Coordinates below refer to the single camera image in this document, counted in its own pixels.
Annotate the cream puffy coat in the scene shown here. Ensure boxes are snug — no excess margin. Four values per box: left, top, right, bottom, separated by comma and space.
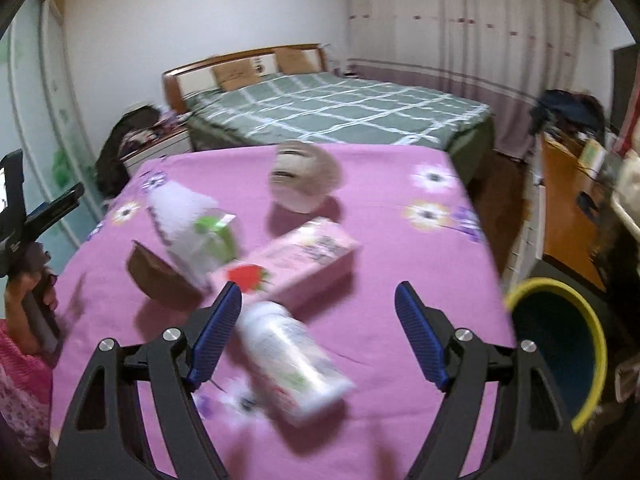
612, 150, 640, 221

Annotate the beige paper cup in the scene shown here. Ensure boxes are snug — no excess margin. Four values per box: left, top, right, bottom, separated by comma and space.
125, 240, 203, 311

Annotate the dark blue clothes pile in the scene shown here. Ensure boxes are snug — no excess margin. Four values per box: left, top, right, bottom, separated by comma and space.
530, 89, 606, 136

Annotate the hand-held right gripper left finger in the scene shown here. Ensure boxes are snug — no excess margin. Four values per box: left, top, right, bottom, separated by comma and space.
52, 280, 244, 480

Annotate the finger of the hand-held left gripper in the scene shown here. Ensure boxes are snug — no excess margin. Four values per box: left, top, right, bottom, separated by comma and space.
22, 182, 86, 248

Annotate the white bottle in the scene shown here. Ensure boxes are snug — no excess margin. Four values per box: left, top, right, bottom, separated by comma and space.
235, 301, 356, 428

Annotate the pink strawberry printed box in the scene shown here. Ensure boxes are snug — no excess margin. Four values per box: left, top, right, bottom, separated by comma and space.
209, 216, 363, 313

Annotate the purple floral tablecloth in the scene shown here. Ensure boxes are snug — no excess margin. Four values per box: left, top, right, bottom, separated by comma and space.
50, 142, 518, 480

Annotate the wardrobe sliding door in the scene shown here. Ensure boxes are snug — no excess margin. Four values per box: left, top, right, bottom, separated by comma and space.
0, 0, 108, 256

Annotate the black television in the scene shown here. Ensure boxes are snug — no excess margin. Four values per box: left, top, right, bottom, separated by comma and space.
611, 42, 640, 133

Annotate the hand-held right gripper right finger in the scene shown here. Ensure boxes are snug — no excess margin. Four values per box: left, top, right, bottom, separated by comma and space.
394, 280, 576, 480

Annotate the person's left forearm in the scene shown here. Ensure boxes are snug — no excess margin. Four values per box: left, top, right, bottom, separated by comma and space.
0, 317, 53, 466

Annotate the white folded towel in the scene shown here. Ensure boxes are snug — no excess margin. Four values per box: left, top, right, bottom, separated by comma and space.
145, 180, 221, 261

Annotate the pink striped curtain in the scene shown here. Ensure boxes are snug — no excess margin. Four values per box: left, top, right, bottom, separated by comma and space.
345, 0, 608, 158

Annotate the wooden bed with green blanket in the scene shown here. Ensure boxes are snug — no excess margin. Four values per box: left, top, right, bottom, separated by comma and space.
161, 42, 496, 161

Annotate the white nightstand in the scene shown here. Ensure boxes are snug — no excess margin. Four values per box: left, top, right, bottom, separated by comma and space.
122, 125, 195, 176

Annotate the yellow-rimmed blue trash bin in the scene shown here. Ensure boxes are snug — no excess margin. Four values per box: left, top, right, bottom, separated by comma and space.
504, 277, 608, 433

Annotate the person's left hand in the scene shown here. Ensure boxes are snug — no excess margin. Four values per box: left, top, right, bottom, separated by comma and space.
5, 262, 61, 356

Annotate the upright paper cup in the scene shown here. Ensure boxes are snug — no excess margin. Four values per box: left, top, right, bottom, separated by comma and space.
268, 140, 345, 213

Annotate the brown pillow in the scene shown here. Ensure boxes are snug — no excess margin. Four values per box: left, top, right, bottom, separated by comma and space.
210, 60, 263, 92
275, 46, 321, 75

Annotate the wooden desk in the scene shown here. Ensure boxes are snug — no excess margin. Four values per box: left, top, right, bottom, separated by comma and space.
537, 132, 616, 291

